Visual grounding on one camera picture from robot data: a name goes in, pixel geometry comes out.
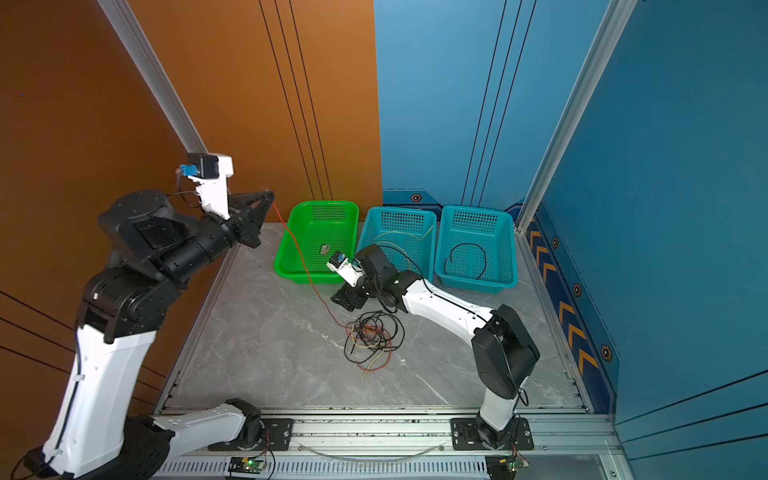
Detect thin yellow wire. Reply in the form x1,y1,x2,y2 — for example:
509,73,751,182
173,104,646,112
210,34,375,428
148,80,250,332
381,225,436,244

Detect black wire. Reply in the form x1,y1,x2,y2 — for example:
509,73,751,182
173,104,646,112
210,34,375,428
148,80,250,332
443,242,488,281

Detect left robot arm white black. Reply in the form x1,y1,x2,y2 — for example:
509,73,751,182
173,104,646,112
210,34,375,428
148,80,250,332
19,190,275,479

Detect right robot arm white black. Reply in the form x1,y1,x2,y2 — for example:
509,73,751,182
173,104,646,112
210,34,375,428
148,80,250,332
327,244,541,452

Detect green plastic basket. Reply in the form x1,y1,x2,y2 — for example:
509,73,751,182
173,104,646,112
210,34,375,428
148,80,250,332
274,201,360,284

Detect middle teal plastic basket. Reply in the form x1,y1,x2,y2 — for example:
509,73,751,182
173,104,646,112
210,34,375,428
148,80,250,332
357,207,437,281

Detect teal plastic basket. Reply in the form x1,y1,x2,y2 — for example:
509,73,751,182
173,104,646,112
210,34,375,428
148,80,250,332
357,207,437,281
435,205,518,294

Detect right teal plastic basket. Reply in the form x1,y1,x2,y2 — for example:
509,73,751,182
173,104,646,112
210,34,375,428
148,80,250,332
435,205,518,294

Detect left green circuit board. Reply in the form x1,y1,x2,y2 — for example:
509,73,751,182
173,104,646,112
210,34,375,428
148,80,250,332
227,457,270,476

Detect green circuit board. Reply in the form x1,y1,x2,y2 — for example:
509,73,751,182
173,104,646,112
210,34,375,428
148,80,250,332
227,457,270,476
485,456,530,480

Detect right green circuit board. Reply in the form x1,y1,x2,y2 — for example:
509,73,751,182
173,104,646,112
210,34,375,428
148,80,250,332
485,456,530,480

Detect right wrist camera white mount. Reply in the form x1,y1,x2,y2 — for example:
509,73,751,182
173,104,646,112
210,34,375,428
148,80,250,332
327,251,365,287

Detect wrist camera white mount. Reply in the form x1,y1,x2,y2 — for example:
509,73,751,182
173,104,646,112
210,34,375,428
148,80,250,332
180,153,234,220
327,251,365,287

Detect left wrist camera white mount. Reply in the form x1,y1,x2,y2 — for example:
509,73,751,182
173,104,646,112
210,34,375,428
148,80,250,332
180,153,234,220

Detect tangled black cable bundle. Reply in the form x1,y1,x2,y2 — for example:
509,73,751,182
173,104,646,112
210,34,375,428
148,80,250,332
343,309,407,368

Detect thin red wire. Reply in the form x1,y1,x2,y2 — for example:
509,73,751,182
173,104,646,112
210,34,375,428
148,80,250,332
351,326,395,373

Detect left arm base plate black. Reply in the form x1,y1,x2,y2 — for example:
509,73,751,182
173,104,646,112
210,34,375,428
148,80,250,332
207,418,294,452

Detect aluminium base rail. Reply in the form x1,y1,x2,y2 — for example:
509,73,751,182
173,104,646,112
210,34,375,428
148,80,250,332
156,408,633,479

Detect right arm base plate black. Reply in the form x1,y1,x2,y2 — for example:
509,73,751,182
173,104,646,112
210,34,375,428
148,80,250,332
450,415,535,451

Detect aluminium corner frame post left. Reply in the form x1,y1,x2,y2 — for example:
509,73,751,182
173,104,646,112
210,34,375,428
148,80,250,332
98,0,208,153

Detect aluminium corner frame post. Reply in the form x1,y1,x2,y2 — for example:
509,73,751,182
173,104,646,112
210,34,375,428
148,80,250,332
516,0,637,234
98,0,208,153

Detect aluminium corner frame post right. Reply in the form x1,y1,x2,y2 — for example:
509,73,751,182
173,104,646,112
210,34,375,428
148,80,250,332
516,0,637,234

